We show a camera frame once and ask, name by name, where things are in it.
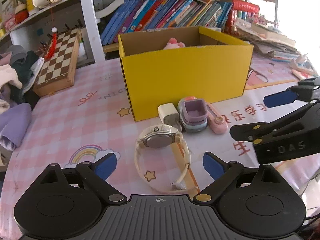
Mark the pink utility knife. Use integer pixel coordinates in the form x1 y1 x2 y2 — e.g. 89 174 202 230
206 102 228 134

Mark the white shelf post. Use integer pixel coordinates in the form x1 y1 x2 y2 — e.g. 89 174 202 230
80 0 105 63

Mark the yellow cardboard box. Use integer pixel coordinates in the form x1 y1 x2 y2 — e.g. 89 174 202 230
118 27 253 121

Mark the pink plush pig toy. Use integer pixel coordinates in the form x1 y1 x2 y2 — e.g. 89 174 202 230
163 38 185 50

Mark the cream wrist watch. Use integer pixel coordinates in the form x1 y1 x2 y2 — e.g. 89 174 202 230
133 124 191 194

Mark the red book box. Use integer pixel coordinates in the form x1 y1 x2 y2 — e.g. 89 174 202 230
222 0 260 34

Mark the small white charger cube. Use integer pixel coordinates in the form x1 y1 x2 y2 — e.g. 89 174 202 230
158 102 180 126

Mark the pile of clothes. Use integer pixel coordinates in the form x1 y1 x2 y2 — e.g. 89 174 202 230
1 45 44 151

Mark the red tassel ornament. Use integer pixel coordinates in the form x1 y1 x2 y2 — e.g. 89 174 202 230
44 27 57 61

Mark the stack of papers and books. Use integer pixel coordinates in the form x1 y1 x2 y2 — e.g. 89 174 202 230
232 18 300 62

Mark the blue purple toy car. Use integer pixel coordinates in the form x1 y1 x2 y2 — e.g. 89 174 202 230
178 96 208 133

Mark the white power strip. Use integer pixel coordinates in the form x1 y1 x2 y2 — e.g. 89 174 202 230
290 54 318 76

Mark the row of leaning books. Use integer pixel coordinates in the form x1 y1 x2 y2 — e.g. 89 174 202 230
100 0 233 46

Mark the wooden chess board box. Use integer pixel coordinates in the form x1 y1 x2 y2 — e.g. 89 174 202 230
33 28 82 97

